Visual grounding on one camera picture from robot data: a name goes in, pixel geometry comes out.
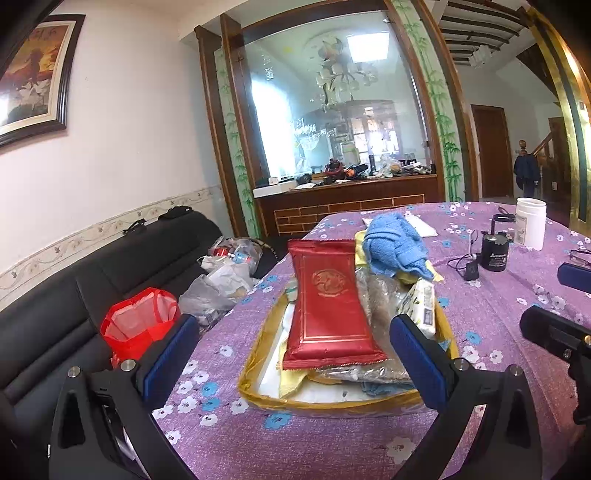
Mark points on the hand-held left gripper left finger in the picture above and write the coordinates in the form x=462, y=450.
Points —
x=171, y=355

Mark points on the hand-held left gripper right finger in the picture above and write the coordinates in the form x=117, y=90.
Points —
x=415, y=364

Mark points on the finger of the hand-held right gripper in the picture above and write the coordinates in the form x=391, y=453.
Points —
x=549, y=327
x=575, y=277

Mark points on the tissue pack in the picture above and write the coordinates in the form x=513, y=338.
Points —
x=420, y=304

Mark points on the clear plastic packet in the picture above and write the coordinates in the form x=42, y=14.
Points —
x=383, y=300

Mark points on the yellow taped foam box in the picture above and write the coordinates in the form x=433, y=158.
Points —
x=323, y=406

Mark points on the red packet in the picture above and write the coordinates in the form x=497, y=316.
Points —
x=328, y=300

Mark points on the blue towel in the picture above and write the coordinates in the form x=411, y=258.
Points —
x=392, y=244

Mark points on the yellow pad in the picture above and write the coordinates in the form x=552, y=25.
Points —
x=291, y=381

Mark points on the eyeglasses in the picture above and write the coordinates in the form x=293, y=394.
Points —
x=577, y=251

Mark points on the red plastic bag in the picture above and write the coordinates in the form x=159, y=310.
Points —
x=134, y=323

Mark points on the purple floral tablecloth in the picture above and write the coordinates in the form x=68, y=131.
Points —
x=498, y=314

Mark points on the white plastic jar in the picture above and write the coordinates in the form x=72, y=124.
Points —
x=531, y=226

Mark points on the white plastic bag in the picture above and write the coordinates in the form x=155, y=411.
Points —
x=212, y=295

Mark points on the black cup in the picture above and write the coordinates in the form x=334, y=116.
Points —
x=494, y=254

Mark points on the black adapter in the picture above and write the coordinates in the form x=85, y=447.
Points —
x=472, y=271

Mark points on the clear plastic bag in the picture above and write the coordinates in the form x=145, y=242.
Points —
x=231, y=251

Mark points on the wooden staircase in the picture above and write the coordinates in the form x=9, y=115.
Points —
x=549, y=157

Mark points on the wooden door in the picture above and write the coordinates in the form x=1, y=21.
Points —
x=491, y=152

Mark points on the wooden cabinet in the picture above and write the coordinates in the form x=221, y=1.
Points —
x=360, y=194

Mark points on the white box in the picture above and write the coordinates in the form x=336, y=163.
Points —
x=279, y=182

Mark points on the glass partition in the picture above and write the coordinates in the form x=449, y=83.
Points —
x=295, y=92

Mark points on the framed painting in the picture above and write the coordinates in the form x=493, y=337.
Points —
x=32, y=78

